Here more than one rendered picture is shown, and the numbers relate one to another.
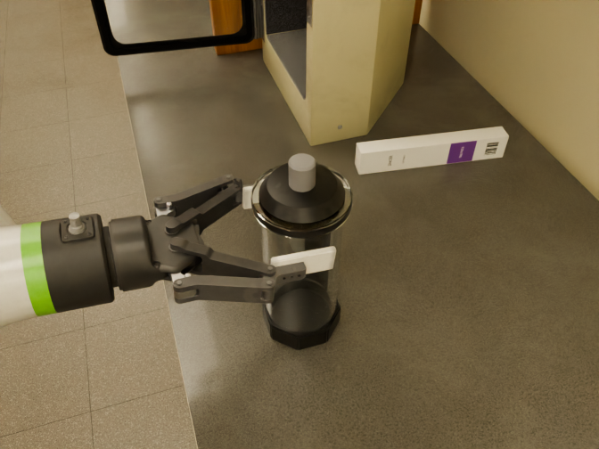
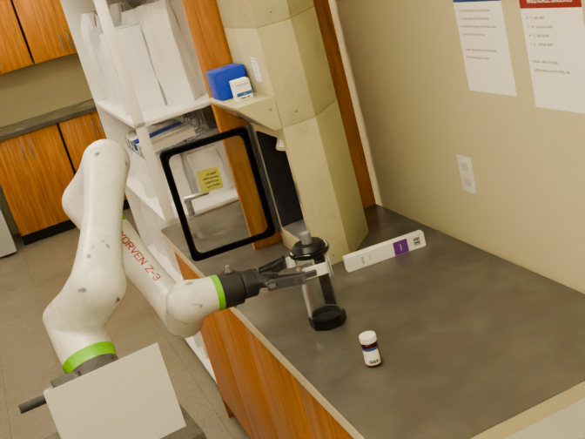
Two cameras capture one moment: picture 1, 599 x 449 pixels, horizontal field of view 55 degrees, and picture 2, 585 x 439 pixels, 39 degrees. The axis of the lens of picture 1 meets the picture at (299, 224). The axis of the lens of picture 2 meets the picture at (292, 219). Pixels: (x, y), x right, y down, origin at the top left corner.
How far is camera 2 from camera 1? 163 cm
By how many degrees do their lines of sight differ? 27
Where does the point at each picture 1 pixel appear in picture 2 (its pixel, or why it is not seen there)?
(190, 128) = not seen: hidden behind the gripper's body
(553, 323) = (448, 292)
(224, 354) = (295, 341)
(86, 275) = (235, 284)
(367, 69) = (338, 219)
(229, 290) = (288, 280)
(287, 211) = (303, 250)
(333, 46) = (316, 211)
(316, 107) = not seen: hidden behind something
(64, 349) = not seen: outside the picture
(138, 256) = (252, 277)
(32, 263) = (216, 282)
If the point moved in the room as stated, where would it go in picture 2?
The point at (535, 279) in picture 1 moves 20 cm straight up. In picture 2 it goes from (440, 280) to (426, 215)
